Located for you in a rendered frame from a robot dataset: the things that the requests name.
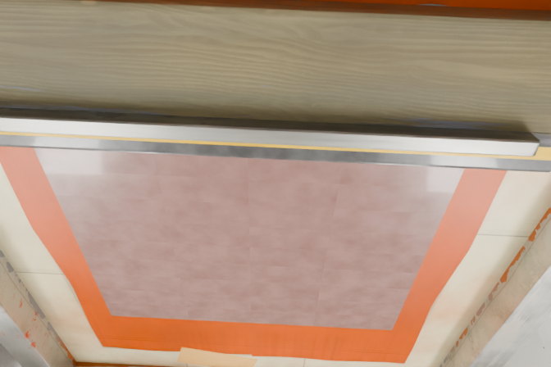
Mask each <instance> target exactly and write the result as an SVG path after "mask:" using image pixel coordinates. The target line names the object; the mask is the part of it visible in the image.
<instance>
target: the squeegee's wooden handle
mask: <svg viewBox="0 0 551 367"><path fill-rule="evenodd" d="M0 107H10V108H28V109H46V110H63V111H98V112H115V113H134V114H151V115H169V116H203V117H221V118H239V119H256V120H291V121H309V122H326V123H344V124H362V125H397V126H414V127H431V128H450V129H484V130H502V131H519V132H530V133H532V134H533V135H534V136H535V137H536V138H538V139H539V140H540V145H539V147H551V11H539V10H520V9H501V8H482V7H446V6H427V5H408V4H388V3H369V2H332V1H313V0H0Z"/></svg>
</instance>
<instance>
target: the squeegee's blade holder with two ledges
mask: <svg viewBox="0 0 551 367"><path fill-rule="evenodd" d="M0 132H16V133H33V134H68V135H85V136H103V137H120V138H154V139H171V140H189V141H207V142H224V143H258V144H275V145H293V146H310V147H345V148H362V149H380V150H397V151H414V152H448V153H466V154H483V155H501V156H535V154H536V152H537V150H538V147H539V145H540V140H539V139H538V138H536V137H535V136H534V135H533V134H532V133H530V132H519V131H502V130H484V129H450V128H431V127H414V126H397V125H362V124H344V123H326V122H309V121H291V120H256V119H239V118H221V117H203V116H169V115H151V114H134V113H115V112H98V111H63V110H46V109H28V108H10V107H0Z"/></svg>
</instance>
